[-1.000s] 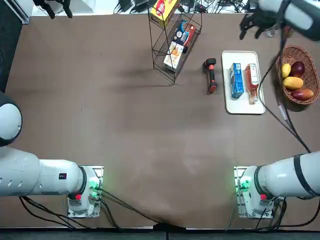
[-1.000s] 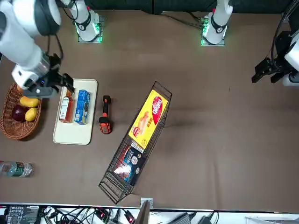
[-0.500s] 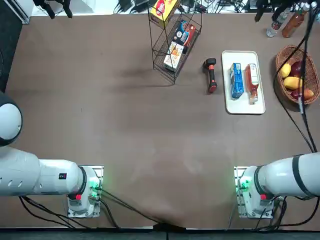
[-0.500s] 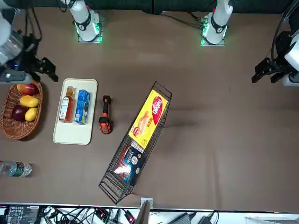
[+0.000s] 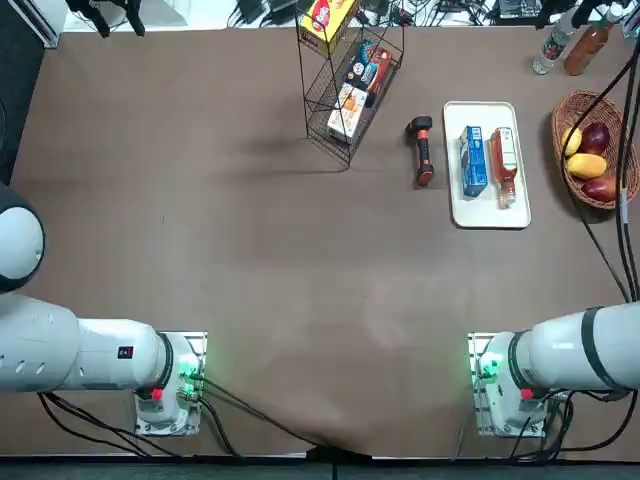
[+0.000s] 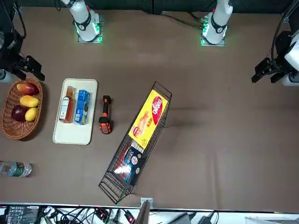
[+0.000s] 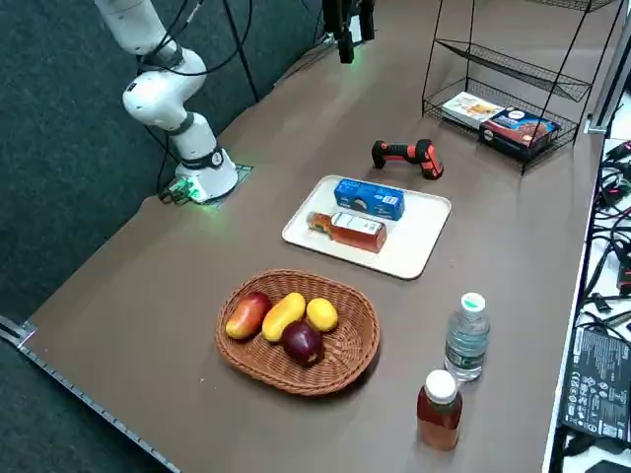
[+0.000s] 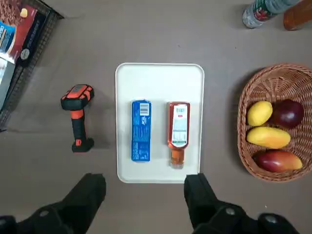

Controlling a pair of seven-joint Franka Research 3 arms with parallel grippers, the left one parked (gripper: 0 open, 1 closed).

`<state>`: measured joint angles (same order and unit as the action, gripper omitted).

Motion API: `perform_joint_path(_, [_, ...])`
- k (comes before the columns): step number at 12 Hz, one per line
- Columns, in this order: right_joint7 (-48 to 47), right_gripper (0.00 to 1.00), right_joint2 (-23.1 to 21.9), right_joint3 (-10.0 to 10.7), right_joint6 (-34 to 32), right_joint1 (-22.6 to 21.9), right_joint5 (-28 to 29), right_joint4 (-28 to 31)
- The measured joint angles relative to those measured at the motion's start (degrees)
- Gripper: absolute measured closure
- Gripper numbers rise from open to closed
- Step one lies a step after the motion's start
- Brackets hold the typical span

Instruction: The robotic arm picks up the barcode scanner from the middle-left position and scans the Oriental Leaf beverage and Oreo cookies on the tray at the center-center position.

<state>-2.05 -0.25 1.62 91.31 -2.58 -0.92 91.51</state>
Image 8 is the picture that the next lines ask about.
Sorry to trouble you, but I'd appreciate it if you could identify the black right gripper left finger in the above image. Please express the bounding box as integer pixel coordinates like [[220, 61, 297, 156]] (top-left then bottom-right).
[[0, 173, 107, 234]]

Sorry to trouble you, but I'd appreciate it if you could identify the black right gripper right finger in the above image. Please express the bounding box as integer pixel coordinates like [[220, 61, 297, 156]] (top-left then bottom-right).
[[183, 172, 300, 234]]

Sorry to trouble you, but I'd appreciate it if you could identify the orange black barcode scanner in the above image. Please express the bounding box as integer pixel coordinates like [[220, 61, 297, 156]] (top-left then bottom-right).
[[60, 84, 95, 154]]

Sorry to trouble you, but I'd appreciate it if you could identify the blue Oreo cookie box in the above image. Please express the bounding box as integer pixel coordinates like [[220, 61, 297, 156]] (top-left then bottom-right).
[[131, 98, 152, 162]]

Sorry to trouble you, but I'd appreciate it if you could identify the cream plastic tray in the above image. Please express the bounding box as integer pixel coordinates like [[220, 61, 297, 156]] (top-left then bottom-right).
[[115, 62, 205, 184]]

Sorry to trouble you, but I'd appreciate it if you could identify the red yellow mango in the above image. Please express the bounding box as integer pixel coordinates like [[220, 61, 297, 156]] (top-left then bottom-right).
[[253, 150, 303, 173]]

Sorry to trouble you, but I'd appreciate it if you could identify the amber tea bottle white label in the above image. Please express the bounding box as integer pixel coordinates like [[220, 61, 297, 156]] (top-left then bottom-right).
[[166, 101, 191, 169]]

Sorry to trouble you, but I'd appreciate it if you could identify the long yellow mango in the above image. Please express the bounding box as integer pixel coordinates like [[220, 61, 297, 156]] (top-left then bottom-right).
[[246, 126, 292, 149]]

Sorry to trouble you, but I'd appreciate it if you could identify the small yellow mango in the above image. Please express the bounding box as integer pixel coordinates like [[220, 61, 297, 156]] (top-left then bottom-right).
[[246, 100, 273, 127]]

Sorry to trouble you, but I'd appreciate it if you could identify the white snack box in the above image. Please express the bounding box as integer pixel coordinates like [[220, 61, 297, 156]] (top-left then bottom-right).
[[0, 57, 16, 110]]

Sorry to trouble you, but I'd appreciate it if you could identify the brown wicker basket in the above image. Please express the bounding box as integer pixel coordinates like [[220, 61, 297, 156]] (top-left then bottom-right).
[[237, 63, 312, 183]]

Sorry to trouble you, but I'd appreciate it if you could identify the dark cookie box blue label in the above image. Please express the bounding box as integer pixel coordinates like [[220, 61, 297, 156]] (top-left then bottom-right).
[[0, 0, 52, 68]]

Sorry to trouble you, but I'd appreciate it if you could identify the clear water bottle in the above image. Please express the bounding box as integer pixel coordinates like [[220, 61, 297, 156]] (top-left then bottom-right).
[[242, 0, 292, 29]]

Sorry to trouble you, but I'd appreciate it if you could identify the amber tea bottle white cap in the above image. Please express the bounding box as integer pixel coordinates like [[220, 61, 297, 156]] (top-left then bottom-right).
[[283, 0, 312, 31]]

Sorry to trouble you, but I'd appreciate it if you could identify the black wire rack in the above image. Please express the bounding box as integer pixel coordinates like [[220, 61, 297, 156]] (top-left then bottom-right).
[[0, 0, 64, 132]]

